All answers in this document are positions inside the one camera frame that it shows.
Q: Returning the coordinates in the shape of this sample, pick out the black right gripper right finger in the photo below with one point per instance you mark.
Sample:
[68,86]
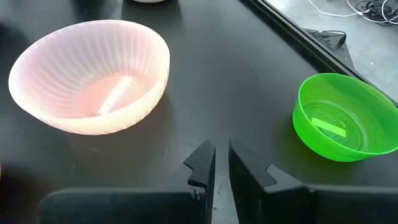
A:
[280,199]

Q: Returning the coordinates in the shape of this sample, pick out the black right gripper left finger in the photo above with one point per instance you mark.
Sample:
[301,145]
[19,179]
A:
[155,202]

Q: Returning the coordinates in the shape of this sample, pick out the green plastic bowl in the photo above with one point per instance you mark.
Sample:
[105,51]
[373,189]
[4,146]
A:
[345,118]

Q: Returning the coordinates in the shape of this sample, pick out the pink ribbed translucent bowl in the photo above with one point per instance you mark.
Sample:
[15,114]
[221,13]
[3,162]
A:
[90,77]

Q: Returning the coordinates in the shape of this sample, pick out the black corner bracket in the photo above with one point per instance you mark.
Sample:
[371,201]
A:
[334,49]

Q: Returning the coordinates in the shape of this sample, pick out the black table edge rail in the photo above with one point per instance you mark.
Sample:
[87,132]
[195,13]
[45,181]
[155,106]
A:
[306,42]

